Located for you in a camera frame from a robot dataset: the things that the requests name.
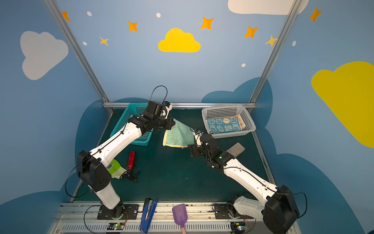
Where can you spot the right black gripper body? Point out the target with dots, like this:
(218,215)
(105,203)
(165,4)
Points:
(197,149)

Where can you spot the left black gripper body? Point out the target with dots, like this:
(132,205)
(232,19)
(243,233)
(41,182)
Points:
(166,123)

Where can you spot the blue rabbit pattern towel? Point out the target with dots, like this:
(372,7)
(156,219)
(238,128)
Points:
(222,125)

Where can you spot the plain mint green towel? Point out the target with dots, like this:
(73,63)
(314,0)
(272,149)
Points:
(179,136)

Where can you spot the orange striped rabbit towel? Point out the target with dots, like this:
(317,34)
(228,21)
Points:
(237,119)

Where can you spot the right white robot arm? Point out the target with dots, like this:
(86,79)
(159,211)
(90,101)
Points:
(277,207)

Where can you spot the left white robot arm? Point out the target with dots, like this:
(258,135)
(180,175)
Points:
(92,165)

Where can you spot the grey sponge block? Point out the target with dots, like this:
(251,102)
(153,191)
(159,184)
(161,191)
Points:
(236,150)

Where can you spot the grey plastic basket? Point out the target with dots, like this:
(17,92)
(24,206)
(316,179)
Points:
(227,112)

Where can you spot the purple plastic scoop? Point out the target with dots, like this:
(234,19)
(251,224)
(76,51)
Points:
(180,216)

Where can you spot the blue stapler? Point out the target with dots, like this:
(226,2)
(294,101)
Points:
(148,211)

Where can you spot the right green circuit board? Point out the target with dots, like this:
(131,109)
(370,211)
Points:
(237,228)

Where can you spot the green circuit board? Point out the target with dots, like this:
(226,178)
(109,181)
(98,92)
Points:
(237,228)
(115,226)

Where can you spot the left green circuit board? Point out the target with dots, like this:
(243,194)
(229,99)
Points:
(115,226)

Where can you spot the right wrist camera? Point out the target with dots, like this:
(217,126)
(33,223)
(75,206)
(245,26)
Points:
(197,135)

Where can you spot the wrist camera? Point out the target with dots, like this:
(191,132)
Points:
(197,135)
(167,107)

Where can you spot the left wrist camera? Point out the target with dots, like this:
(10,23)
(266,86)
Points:
(167,107)

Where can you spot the red handled tool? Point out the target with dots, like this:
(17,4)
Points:
(131,160)

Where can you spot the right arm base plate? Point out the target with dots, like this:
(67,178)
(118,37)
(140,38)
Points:
(227,211)

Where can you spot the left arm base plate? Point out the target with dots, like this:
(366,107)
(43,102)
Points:
(120,212)

